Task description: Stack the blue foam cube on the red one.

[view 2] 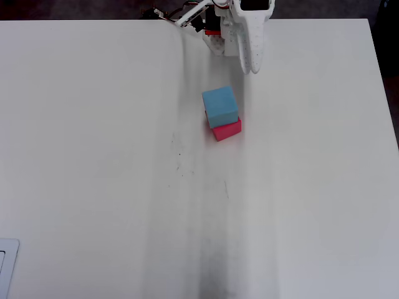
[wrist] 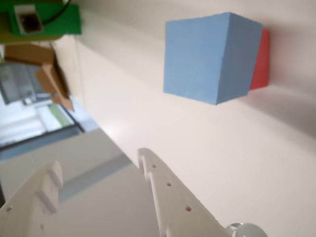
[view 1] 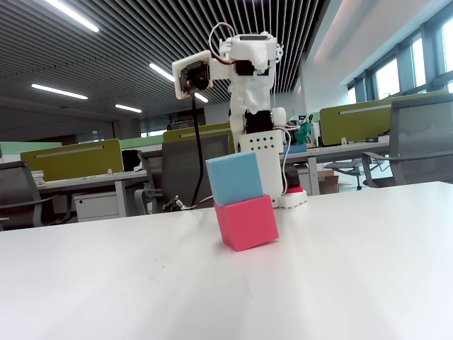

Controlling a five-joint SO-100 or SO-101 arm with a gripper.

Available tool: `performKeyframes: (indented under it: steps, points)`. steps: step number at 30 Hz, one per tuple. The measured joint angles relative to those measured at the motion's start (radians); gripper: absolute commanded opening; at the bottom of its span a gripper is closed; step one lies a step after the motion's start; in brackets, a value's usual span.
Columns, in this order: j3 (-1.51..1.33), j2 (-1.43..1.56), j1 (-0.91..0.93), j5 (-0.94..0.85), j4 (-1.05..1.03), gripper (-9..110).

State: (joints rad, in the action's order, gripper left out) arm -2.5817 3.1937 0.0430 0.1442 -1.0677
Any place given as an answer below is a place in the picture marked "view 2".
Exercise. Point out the white robot base red clamp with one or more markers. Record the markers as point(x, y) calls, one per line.
point(215, 43)

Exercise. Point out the red foam cube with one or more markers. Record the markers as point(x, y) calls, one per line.
point(227, 132)

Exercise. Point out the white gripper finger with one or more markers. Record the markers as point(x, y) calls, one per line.
point(242, 43)
point(257, 40)

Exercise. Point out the blue foam cube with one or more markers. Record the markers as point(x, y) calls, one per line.
point(219, 106)

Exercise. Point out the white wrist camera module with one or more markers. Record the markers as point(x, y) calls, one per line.
point(190, 15)

